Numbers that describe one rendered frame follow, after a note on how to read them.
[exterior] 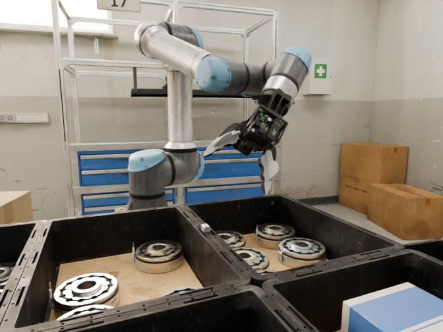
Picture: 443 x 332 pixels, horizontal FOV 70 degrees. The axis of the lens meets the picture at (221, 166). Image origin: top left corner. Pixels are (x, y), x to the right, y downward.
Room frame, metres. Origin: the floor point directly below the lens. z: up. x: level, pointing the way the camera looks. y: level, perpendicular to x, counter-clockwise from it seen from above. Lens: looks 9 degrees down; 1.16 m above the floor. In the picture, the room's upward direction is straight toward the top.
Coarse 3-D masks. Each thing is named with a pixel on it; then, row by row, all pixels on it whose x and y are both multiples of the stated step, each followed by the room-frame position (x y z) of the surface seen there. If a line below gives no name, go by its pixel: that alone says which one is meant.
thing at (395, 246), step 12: (192, 204) 0.77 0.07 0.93; (204, 204) 0.78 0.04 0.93; (300, 204) 0.77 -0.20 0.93; (192, 216) 0.67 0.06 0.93; (324, 216) 0.69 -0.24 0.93; (360, 228) 0.60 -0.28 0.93; (216, 240) 0.54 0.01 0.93; (384, 240) 0.54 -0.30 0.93; (228, 252) 0.49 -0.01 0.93; (372, 252) 0.49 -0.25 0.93; (384, 252) 0.49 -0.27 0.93; (240, 264) 0.45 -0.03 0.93; (312, 264) 0.45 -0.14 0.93; (324, 264) 0.45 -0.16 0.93; (252, 276) 0.41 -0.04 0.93; (264, 276) 0.41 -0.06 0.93; (276, 276) 0.41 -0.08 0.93
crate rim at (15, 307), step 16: (160, 208) 0.73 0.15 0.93; (176, 208) 0.74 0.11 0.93; (48, 224) 0.62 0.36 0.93; (192, 224) 0.62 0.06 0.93; (208, 240) 0.54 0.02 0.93; (32, 256) 0.47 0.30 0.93; (224, 256) 0.48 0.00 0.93; (32, 272) 0.42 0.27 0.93; (240, 272) 0.42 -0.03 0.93; (16, 288) 0.38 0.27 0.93; (208, 288) 0.38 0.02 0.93; (224, 288) 0.38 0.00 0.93; (16, 304) 0.37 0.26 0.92; (128, 304) 0.35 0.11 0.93; (144, 304) 0.35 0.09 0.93; (16, 320) 0.32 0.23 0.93; (64, 320) 0.32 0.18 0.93; (80, 320) 0.32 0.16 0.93
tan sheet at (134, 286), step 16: (112, 256) 0.68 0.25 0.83; (128, 256) 0.68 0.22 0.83; (64, 272) 0.61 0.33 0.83; (80, 272) 0.61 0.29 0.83; (96, 272) 0.61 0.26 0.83; (112, 272) 0.61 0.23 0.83; (128, 272) 0.61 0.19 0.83; (176, 272) 0.61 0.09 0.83; (192, 272) 0.61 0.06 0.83; (128, 288) 0.55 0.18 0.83; (144, 288) 0.55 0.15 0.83; (160, 288) 0.55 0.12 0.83
